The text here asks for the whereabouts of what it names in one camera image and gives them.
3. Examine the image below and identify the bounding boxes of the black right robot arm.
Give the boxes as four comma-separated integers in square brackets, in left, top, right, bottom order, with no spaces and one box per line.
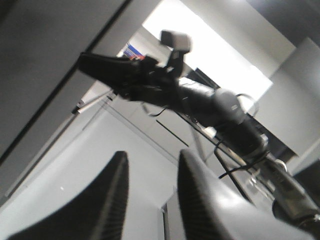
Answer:
[78,50,320,221]

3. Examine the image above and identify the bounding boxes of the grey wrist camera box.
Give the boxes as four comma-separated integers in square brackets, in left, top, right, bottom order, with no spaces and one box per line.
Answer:
[160,30,192,53]

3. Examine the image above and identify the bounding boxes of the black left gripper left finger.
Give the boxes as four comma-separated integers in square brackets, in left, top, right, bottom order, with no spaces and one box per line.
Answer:
[9,151,129,240]

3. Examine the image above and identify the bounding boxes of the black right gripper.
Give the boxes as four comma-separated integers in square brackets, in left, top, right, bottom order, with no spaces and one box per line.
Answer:
[78,52,187,110]

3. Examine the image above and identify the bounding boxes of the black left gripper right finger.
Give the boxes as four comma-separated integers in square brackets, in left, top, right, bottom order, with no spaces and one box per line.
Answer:
[177,148,317,240]

